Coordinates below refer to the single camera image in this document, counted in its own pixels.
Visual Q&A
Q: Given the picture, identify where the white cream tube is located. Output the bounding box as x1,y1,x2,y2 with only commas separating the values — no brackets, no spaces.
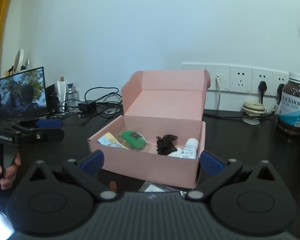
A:
168,138,199,159

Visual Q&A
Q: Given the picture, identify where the colourful card package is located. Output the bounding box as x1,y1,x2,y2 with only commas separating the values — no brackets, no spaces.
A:
97,131,148,151

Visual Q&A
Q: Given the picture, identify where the black hair claw clip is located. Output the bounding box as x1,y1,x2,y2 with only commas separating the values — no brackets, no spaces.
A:
157,134,178,156

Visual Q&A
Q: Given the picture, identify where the clear plastic bag kit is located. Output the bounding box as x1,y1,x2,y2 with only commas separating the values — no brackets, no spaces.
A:
139,181,186,197

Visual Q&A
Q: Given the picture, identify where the red massage tool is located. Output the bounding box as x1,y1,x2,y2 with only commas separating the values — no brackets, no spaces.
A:
109,181,117,192

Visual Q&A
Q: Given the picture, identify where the person left hand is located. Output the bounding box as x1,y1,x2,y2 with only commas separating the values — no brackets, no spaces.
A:
0,153,21,190

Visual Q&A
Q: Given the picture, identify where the laptop screen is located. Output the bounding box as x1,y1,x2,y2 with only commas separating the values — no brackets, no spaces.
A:
0,67,48,119

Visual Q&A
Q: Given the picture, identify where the black power adapter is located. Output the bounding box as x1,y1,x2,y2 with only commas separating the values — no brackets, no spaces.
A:
78,100,96,114

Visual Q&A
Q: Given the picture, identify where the clear small bottle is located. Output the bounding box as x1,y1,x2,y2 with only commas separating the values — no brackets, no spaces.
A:
66,83,80,111

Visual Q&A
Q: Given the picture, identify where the pink cardboard box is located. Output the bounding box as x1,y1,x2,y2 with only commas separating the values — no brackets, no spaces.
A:
88,70,211,189

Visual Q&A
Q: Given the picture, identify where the brown supplement bottle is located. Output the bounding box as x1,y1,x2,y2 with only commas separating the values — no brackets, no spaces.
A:
277,72,300,135

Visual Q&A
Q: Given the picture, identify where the black tangled cable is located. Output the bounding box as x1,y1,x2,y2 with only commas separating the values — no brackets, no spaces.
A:
57,87,123,127

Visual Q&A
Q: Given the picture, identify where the coiled beige cable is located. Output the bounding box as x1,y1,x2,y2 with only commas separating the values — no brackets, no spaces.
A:
241,101,267,126

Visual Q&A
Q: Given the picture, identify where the white wall socket strip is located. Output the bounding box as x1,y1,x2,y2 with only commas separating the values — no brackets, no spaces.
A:
181,63,289,97

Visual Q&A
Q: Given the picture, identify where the white charger cable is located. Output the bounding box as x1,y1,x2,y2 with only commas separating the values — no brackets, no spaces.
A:
216,74,222,111

